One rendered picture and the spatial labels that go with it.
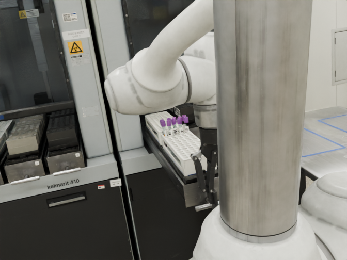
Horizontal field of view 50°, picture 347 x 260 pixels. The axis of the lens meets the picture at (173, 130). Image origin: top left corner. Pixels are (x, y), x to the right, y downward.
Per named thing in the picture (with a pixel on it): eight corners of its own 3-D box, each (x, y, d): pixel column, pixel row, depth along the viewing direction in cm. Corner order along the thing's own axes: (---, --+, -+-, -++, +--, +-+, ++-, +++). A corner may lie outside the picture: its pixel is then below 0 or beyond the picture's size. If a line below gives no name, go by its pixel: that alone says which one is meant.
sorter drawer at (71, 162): (57, 131, 209) (53, 115, 206) (81, 126, 212) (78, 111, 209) (49, 179, 141) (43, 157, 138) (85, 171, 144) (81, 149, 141)
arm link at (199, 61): (218, 93, 94) (171, 104, 89) (212, 29, 89) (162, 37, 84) (243, 98, 84) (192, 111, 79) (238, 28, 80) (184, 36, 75)
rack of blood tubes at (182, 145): (162, 149, 135) (160, 133, 134) (188, 144, 137) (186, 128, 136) (185, 180, 108) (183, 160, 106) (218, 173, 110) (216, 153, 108)
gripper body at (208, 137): (224, 117, 93) (228, 152, 95) (192, 124, 91) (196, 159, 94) (237, 124, 86) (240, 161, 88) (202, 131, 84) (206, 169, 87)
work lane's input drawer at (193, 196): (143, 141, 170) (140, 123, 167) (172, 135, 173) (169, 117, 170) (190, 215, 102) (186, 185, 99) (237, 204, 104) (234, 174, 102)
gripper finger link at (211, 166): (218, 150, 88) (213, 150, 88) (214, 194, 91) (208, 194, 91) (212, 146, 92) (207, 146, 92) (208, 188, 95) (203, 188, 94)
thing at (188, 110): (204, 116, 165) (203, 102, 164) (206, 117, 164) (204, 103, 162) (179, 120, 163) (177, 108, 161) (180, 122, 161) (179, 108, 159)
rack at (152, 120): (146, 128, 165) (144, 115, 163) (168, 124, 167) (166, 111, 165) (161, 148, 137) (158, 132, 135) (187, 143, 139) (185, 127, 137)
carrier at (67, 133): (78, 141, 154) (75, 127, 152) (78, 142, 152) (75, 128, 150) (49, 146, 152) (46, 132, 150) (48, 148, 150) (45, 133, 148)
